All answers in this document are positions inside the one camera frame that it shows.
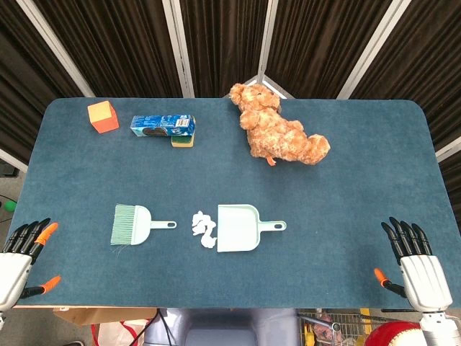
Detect blue cookie package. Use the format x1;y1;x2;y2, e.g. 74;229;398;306
130;114;197;138

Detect white red plastic bag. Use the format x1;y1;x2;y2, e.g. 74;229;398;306
91;319;148;346

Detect brown teddy bear plush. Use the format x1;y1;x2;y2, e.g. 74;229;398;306
229;82;331;167

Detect mint green dustpan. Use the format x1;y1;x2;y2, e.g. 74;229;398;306
216;204;287;253

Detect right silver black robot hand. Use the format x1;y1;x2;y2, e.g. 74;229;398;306
373;216;453;314

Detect yellow plastic item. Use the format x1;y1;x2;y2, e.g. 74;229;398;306
301;322;315;346

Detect dark brown curtain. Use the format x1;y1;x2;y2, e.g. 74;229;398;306
0;0;461;195

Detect white partition frame post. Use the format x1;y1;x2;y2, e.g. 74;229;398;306
161;0;195;98
0;147;29;173
221;0;295;99
16;0;95;98
434;138;461;163
337;0;413;99

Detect mint green hand brush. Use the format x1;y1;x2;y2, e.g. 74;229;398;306
109;203;178;247

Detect wire shopping cart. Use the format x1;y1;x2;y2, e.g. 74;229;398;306
297;309;382;346

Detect orange yellow cube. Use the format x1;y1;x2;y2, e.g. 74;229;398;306
87;101;120;135

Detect blue felt table mat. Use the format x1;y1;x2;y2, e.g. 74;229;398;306
0;97;461;310

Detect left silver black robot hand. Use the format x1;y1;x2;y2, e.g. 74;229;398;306
0;218;62;311

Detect yellow green sponge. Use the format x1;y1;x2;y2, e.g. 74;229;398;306
170;133;196;149

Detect grey robot torso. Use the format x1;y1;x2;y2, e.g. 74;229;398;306
143;308;300;346

